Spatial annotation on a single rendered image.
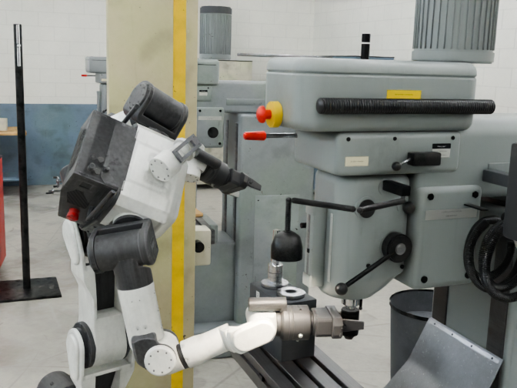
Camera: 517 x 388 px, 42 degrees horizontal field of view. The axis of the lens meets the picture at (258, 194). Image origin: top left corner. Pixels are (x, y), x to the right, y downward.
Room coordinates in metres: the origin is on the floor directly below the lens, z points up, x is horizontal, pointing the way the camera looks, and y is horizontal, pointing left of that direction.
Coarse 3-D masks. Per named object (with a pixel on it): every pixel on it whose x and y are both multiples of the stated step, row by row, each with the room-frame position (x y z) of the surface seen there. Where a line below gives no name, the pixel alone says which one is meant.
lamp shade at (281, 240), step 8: (280, 232) 1.47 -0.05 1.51; (288, 232) 1.46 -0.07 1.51; (272, 240) 1.47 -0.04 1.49; (280, 240) 1.45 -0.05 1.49; (288, 240) 1.44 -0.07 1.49; (296, 240) 1.45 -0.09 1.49; (272, 248) 1.46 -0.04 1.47; (280, 248) 1.44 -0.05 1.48; (288, 248) 1.44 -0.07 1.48; (296, 248) 1.45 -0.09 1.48; (272, 256) 1.46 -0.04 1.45; (280, 256) 1.44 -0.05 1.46; (288, 256) 1.44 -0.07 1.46; (296, 256) 1.45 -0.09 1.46
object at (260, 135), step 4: (244, 132) 1.65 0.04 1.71; (248, 132) 1.64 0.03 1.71; (252, 132) 1.65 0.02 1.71; (256, 132) 1.65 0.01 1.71; (260, 132) 1.65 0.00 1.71; (264, 132) 1.66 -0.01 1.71; (244, 136) 1.64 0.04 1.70; (248, 136) 1.64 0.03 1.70; (252, 136) 1.64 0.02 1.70; (256, 136) 1.65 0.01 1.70; (260, 136) 1.65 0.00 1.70; (264, 136) 1.65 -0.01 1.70; (268, 136) 1.66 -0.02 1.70; (272, 136) 1.67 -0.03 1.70; (276, 136) 1.67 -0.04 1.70; (280, 136) 1.68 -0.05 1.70; (284, 136) 1.68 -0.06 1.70; (288, 136) 1.68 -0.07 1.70; (292, 136) 1.69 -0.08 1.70; (296, 136) 1.69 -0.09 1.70
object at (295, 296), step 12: (252, 288) 2.10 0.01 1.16; (264, 288) 2.06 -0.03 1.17; (276, 288) 2.05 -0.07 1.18; (288, 288) 2.03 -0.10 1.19; (288, 300) 1.96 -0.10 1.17; (300, 300) 1.96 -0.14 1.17; (312, 300) 1.97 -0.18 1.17; (276, 336) 1.95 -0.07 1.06; (312, 336) 1.98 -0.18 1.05; (264, 348) 2.02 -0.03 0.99; (276, 348) 1.95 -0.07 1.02; (288, 348) 1.93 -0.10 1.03; (300, 348) 1.96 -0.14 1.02; (312, 348) 1.98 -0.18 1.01; (288, 360) 1.94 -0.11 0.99
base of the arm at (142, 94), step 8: (136, 88) 1.88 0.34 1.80; (144, 88) 1.85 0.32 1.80; (152, 88) 1.85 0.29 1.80; (136, 96) 1.85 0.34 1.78; (144, 96) 1.83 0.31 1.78; (128, 104) 1.86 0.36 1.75; (144, 104) 1.82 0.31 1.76; (184, 104) 1.93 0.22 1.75; (136, 112) 1.82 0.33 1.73; (184, 112) 1.91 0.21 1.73; (136, 120) 1.82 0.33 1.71; (144, 120) 1.83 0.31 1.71; (184, 120) 1.90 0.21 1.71; (160, 128) 1.86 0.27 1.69; (176, 128) 1.90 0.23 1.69; (168, 136) 1.88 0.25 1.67; (176, 136) 1.89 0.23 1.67
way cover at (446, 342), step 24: (432, 336) 1.88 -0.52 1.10; (456, 336) 1.80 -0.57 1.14; (408, 360) 1.90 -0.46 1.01; (432, 360) 1.83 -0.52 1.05; (456, 360) 1.76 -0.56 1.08; (480, 360) 1.69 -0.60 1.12; (408, 384) 1.83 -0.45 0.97; (432, 384) 1.77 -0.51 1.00; (456, 384) 1.71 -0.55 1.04; (480, 384) 1.65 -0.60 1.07
